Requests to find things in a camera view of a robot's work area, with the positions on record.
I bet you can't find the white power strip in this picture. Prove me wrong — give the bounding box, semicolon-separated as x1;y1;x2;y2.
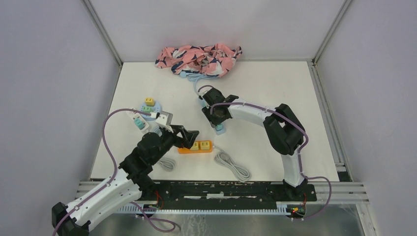
126;111;150;134

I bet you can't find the pink patterned cloth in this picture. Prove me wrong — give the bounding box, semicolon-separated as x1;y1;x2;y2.
155;43;242;78

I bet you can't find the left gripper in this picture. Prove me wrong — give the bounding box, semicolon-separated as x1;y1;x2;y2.
150;124;199;164

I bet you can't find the yellow adapter on round socket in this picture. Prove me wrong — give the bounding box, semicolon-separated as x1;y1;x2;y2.
144;97;155;107

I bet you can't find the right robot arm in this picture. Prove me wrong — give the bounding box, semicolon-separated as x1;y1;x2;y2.
197;86;308;201

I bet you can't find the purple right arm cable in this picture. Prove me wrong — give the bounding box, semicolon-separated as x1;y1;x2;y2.
197;85;332;221

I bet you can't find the yellow plug adapter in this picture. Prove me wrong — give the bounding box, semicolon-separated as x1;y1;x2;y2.
199;141;212;150
190;142;200;151

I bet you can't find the teal adapter on white strip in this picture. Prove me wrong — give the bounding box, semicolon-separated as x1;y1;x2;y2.
134;118;146;130

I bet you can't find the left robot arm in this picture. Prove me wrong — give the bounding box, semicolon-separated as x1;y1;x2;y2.
52;125;200;236

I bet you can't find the grey power strip cable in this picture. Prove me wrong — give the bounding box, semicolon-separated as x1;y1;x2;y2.
212;146;252;183

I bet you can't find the grey white-strip cable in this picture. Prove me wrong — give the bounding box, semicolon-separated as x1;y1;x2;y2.
156;157;177;173

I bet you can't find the orange power strip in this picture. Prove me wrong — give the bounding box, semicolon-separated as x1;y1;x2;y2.
178;140;213;154

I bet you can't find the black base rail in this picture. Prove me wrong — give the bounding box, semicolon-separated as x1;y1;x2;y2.
137;180;317;216

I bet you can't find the green adapter on round socket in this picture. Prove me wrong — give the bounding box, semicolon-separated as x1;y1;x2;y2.
142;106;153;113

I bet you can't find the round blue socket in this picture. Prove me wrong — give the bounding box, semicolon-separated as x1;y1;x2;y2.
140;101;162;121

